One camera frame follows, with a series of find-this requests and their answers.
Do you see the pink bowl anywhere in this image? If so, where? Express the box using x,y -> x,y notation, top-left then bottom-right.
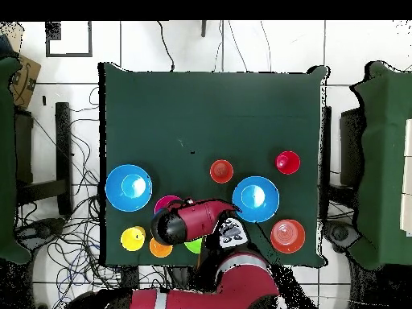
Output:
153,194 -> 183,215

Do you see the large blue bowl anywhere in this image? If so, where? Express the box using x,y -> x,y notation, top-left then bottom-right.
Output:
232,175 -> 281,224
105,163 -> 154,212

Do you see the dark green tablecloth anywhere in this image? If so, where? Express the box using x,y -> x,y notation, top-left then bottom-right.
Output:
97,61 -> 329,269

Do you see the green bowl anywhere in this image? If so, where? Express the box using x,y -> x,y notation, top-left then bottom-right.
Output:
183,237 -> 204,255

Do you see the red cup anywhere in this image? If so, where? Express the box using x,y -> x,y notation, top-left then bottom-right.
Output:
274,150 -> 302,175

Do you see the light orange cup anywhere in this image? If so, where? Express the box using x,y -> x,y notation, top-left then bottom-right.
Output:
148,237 -> 174,259

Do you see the yellow cup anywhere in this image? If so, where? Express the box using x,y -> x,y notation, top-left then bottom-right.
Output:
119,225 -> 146,253

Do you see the orange bowl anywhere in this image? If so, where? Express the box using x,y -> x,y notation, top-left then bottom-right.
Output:
270,219 -> 307,254

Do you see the black power strip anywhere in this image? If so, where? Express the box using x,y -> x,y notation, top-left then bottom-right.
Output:
121,266 -> 142,290

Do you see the black metal stand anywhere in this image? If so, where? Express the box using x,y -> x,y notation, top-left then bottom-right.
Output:
14,101 -> 73,216
321,105 -> 366,223

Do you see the green cloth side table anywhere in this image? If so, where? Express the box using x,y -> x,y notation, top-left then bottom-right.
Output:
0,56 -> 31,265
350,60 -> 412,271

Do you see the cardboard box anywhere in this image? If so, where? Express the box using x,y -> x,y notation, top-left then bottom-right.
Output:
8,53 -> 42,111

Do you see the white box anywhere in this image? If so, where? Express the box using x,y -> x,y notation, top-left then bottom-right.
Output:
399,117 -> 412,237

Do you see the black cable with plug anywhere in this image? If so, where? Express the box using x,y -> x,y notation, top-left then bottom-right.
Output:
156,20 -> 176,72

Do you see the grey pedestal foot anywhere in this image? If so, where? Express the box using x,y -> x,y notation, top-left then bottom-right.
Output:
323,220 -> 361,253
15,217 -> 67,247

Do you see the black square floor frame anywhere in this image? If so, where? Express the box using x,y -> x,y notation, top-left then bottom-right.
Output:
45,20 -> 93,58

